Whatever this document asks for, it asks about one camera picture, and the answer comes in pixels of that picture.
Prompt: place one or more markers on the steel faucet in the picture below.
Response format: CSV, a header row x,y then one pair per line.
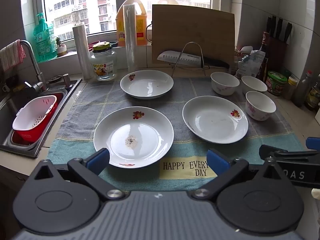
x,y
33,60

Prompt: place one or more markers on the tall clear wrap roll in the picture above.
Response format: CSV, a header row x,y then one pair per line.
x,y
130,37

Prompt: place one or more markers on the person's right hand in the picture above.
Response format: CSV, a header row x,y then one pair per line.
x,y
316,194

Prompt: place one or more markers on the small yellow cap bottle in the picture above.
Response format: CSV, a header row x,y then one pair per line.
x,y
290,87

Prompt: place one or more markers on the steel soap dispenser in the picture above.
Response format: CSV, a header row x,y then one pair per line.
x,y
67,80

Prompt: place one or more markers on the green detergent pump bottle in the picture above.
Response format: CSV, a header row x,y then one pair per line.
x,y
45,42

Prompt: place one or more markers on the amber oil jug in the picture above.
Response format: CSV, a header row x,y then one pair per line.
x,y
142,25

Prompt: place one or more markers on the wooden cutting board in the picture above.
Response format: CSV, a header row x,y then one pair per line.
x,y
192,27

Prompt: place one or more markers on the white plastic colander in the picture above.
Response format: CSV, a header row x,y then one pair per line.
x,y
35,115

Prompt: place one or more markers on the yellow sponge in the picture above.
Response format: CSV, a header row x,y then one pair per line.
x,y
18,88

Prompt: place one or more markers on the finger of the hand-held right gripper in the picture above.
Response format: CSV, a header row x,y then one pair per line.
x,y
287,155
314,143

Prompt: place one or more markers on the white printed plastic bag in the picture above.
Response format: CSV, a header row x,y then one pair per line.
x,y
252,62

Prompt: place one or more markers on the glass jar yellow lid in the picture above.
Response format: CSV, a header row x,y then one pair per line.
x,y
103,65

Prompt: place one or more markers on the white fruit-print plate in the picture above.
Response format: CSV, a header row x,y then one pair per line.
x,y
215,120
150,130
147,85

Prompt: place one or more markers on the red cap bottle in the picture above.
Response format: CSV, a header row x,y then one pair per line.
x,y
302,90

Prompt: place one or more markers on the white floral bowl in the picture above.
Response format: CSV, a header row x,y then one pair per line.
x,y
225,85
253,85
260,107

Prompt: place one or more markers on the window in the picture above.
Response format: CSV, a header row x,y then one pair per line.
x,y
100,5

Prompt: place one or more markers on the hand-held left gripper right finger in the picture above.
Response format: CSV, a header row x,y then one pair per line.
x,y
217,161

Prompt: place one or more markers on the yellow label oil bottle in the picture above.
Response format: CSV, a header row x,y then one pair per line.
x,y
312,97

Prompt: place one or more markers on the green lid sauce jar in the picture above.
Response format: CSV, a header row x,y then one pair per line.
x,y
275,83

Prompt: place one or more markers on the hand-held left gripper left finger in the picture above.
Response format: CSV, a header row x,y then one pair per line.
x,y
98,158

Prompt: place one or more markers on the steel drain lid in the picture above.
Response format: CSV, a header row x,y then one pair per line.
x,y
55,79

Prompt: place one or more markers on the white mug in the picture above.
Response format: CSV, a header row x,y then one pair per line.
x,y
5,88

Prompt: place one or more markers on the pink striped dishcloth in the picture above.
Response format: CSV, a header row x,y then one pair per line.
x,y
10,55

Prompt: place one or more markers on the grey teal checked dish mat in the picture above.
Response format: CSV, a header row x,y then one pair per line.
x,y
180,105

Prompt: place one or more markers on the white plastic bag roll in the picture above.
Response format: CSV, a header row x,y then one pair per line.
x,y
81,52

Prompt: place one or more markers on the dark knife block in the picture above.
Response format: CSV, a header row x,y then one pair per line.
x,y
276,52

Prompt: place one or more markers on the stainless steel sink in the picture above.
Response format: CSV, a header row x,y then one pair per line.
x,y
12,110

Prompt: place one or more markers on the small potted plant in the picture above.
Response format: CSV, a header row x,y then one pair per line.
x,y
60,48

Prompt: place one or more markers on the red white packet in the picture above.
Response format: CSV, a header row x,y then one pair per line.
x,y
243,49

